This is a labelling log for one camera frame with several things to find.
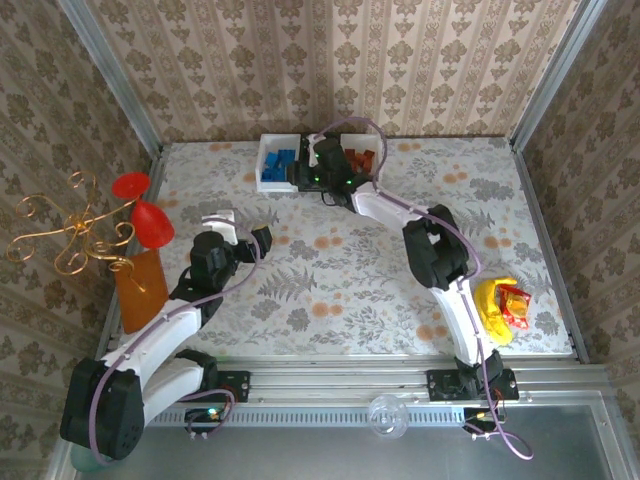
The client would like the long aluminium base rail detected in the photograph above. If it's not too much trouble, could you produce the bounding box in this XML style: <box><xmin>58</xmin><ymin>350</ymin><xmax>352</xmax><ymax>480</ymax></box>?
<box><xmin>74</xmin><ymin>355</ymin><xmax>609</xmax><ymax>404</ymax></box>

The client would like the orange square board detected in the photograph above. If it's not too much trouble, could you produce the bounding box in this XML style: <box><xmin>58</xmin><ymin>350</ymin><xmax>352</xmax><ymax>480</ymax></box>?
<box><xmin>113</xmin><ymin>248</ymin><xmax>170</xmax><ymax>335</ymax></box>

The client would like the red plastic wine glass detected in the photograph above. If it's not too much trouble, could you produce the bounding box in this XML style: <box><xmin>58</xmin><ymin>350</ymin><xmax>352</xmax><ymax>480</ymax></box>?
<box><xmin>110</xmin><ymin>171</ymin><xmax>177</xmax><ymax>251</ymax></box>

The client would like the gold wire ornament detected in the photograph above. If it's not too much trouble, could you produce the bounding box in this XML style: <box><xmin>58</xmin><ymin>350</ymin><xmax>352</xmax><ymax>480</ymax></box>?
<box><xmin>4</xmin><ymin>171</ymin><xmax>137</xmax><ymax>277</ymax></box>

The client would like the small circuit board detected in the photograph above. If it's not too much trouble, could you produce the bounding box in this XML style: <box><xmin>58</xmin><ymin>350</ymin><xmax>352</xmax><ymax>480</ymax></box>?
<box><xmin>462</xmin><ymin>406</ymin><xmax>503</xmax><ymax>437</ymax></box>
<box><xmin>184</xmin><ymin>406</ymin><xmax>225</xmax><ymax>435</ymax></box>

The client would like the floral patterned tablecloth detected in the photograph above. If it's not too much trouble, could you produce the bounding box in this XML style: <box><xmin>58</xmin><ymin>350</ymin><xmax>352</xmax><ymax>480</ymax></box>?
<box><xmin>102</xmin><ymin>135</ymin><xmax>576</xmax><ymax>359</ymax></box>

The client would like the grey metal sheet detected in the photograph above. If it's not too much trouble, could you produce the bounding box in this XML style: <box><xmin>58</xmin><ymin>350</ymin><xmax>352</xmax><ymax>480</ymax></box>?
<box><xmin>47</xmin><ymin>402</ymin><xmax>631</xmax><ymax>480</ymax></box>

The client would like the clear glass cup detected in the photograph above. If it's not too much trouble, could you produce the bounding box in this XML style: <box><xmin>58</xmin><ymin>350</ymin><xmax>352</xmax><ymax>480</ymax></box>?
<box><xmin>367</xmin><ymin>393</ymin><xmax>410</xmax><ymax>440</ymax></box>

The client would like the yellow plastic banana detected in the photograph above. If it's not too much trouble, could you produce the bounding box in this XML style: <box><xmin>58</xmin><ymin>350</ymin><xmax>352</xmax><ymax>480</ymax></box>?
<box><xmin>473</xmin><ymin>276</ymin><xmax>518</xmax><ymax>346</ymax></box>

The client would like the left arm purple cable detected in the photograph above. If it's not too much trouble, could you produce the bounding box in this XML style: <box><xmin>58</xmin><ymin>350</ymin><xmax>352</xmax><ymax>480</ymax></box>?
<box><xmin>89</xmin><ymin>219</ymin><xmax>262</xmax><ymax>466</ymax></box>

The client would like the slotted cable duct strip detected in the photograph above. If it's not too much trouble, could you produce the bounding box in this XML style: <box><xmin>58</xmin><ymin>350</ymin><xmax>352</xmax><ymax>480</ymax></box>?
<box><xmin>144</xmin><ymin>405</ymin><xmax>469</xmax><ymax>427</ymax></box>

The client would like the aluminium frame post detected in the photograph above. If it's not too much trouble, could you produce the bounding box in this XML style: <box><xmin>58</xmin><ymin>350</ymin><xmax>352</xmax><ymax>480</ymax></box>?
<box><xmin>57</xmin><ymin>0</ymin><xmax>166</xmax><ymax>156</ymax></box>
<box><xmin>508</xmin><ymin>0</ymin><xmax>609</xmax><ymax>151</ymax></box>

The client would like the teal translucent cup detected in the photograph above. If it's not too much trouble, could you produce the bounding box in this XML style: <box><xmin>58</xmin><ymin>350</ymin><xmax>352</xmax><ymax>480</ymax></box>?
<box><xmin>71</xmin><ymin>444</ymin><xmax>109</xmax><ymax>474</ymax></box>

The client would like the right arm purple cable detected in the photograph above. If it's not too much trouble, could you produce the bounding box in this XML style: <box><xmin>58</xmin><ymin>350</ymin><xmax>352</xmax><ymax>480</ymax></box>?
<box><xmin>314</xmin><ymin>116</ymin><xmax>534</xmax><ymax>460</ymax></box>

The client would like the aluminium side rail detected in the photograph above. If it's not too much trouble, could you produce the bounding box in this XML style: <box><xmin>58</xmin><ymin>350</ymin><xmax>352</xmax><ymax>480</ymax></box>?
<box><xmin>509</xmin><ymin>139</ymin><xmax>591</xmax><ymax>364</ymax></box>
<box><xmin>97</xmin><ymin>144</ymin><xmax>166</xmax><ymax>361</ymax></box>

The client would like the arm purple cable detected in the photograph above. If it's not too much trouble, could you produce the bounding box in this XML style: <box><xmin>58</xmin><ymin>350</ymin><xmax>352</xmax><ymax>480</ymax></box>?
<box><xmin>89</xmin><ymin>219</ymin><xmax>262</xmax><ymax>466</ymax></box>
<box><xmin>314</xmin><ymin>116</ymin><xmax>534</xmax><ymax>460</ymax></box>

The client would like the white plastic bin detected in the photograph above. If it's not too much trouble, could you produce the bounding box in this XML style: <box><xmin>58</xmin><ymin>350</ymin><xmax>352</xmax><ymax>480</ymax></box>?
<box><xmin>255</xmin><ymin>132</ymin><xmax>302</xmax><ymax>194</ymax></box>
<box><xmin>340</xmin><ymin>132</ymin><xmax>384</xmax><ymax>181</ymax></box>

